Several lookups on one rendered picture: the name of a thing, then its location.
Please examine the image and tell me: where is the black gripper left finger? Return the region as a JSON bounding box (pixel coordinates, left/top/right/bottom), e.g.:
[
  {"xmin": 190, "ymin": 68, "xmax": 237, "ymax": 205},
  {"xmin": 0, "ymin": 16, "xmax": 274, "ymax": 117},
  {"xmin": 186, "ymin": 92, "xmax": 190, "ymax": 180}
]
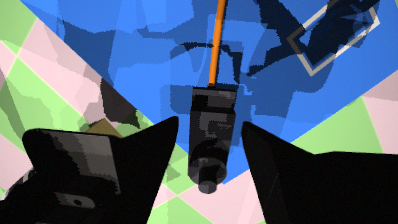
[{"xmin": 22, "ymin": 116, "xmax": 179, "ymax": 224}]

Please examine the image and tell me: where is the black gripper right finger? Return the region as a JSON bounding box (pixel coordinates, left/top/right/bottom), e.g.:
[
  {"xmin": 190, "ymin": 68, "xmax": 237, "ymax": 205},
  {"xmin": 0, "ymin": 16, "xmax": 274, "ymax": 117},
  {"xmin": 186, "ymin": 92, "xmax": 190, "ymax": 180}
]
[{"xmin": 241, "ymin": 121, "xmax": 398, "ymax": 224}]

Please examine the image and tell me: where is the black micro servo with orange cable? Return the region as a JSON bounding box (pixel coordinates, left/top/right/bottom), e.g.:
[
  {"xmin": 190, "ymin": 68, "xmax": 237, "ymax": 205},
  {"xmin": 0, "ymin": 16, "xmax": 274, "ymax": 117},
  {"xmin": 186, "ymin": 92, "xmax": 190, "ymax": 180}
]
[{"xmin": 187, "ymin": 0, "xmax": 236, "ymax": 194}]

